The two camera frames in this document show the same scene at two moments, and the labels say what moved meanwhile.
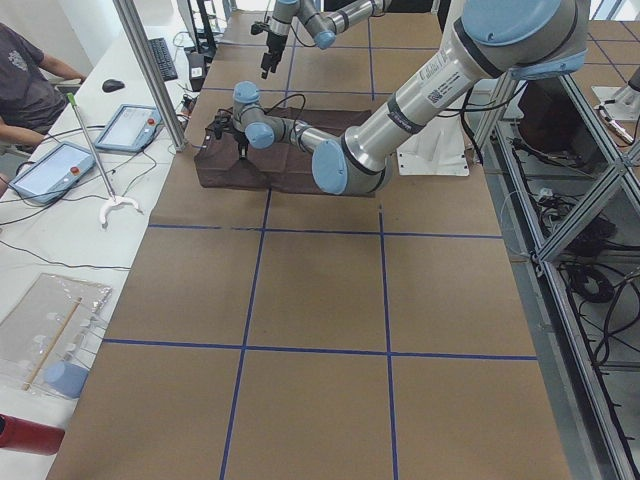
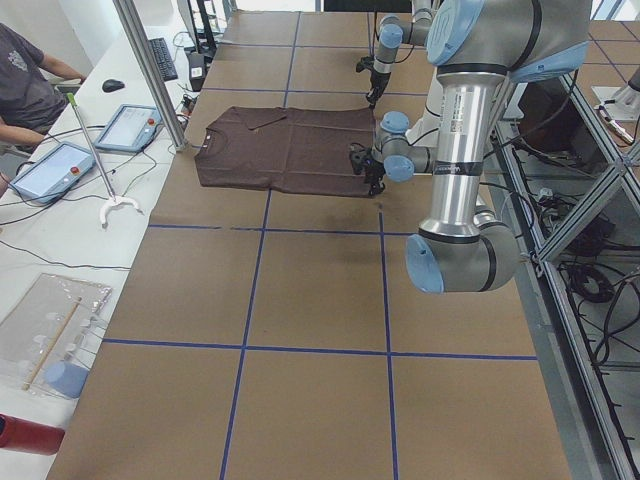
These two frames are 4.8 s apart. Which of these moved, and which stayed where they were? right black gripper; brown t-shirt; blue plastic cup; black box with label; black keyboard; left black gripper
Moved: left black gripper; right black gripper
Stayed: black box with label; blue plastic cup; brown t-shirt; black keyboard
